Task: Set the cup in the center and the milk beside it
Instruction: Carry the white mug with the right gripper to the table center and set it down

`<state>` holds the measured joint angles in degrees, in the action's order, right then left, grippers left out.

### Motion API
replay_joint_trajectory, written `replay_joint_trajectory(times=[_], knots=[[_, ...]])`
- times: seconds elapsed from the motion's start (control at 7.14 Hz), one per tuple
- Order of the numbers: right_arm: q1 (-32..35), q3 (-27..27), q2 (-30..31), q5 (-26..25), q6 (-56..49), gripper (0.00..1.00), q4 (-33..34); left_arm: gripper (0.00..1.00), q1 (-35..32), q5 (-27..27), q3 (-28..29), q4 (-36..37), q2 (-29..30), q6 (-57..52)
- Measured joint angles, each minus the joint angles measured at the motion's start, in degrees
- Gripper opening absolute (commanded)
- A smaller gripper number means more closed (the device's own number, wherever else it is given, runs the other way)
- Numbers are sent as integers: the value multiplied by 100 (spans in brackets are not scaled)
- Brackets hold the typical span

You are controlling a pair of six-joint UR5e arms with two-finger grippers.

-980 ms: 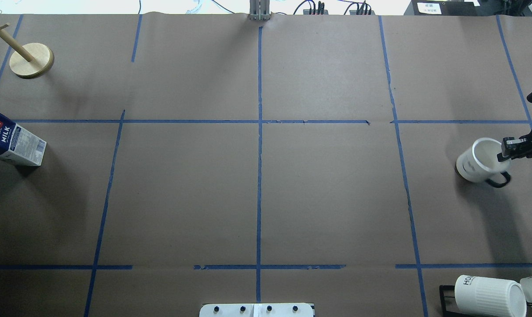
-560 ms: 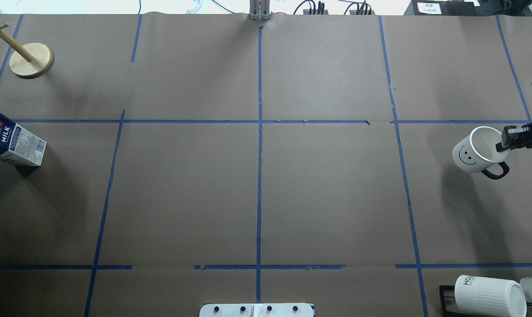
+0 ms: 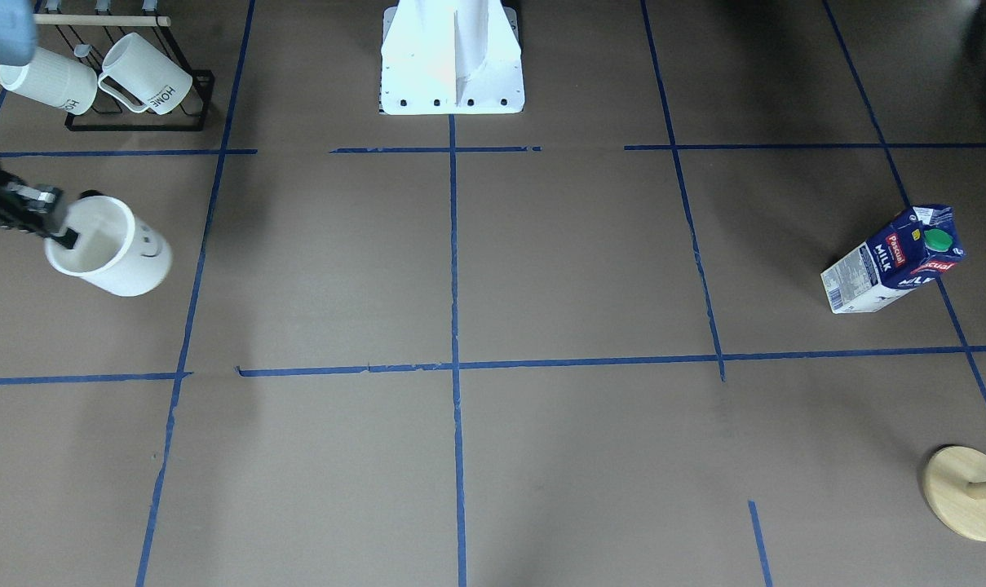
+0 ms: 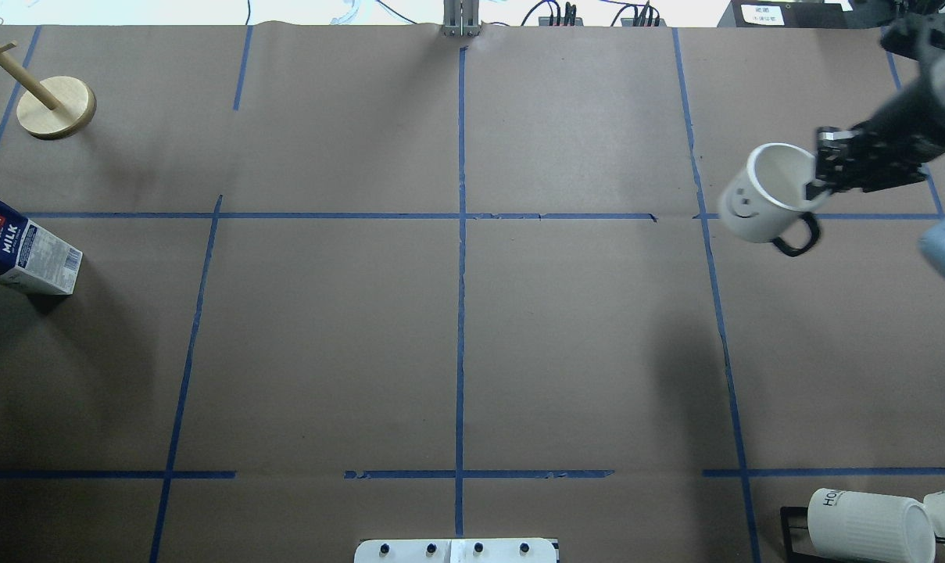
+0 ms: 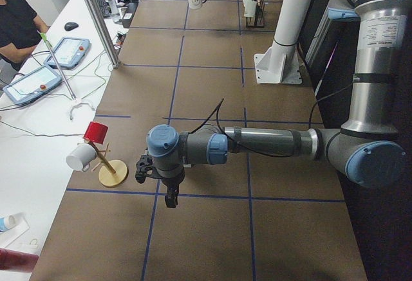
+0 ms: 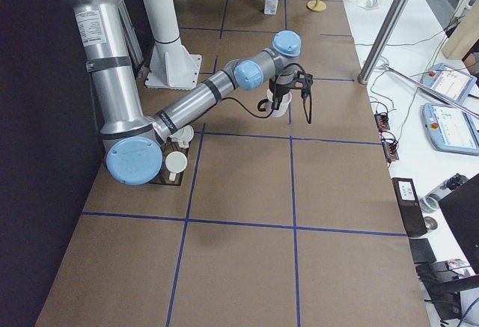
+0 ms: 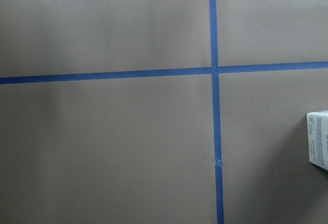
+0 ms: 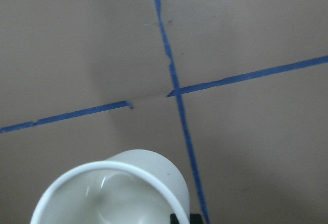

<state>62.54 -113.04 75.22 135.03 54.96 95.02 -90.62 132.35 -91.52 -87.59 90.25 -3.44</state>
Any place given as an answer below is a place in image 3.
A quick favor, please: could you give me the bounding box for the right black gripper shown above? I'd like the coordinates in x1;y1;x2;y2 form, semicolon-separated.
0;165;104;250

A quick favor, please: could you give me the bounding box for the white smiley mug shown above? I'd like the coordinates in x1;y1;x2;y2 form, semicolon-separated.
44;196;173;297

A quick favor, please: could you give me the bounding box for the blue white milk carton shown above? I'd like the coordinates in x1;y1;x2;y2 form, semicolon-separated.
820;204;966;315

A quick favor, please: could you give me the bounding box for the white ribbed mug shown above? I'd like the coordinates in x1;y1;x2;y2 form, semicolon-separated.
0;48;98;116

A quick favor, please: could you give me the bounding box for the black mug rack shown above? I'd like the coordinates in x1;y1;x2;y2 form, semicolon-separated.
34;1;215;131

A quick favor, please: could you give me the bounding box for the white home mug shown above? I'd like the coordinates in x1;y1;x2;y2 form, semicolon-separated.
97;33;193;115

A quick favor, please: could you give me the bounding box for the wooden mug tree stand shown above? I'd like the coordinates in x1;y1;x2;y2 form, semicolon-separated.
920;445;986;542

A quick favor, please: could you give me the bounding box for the white camera pole base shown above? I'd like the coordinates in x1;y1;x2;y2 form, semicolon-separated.
378;1;526;116

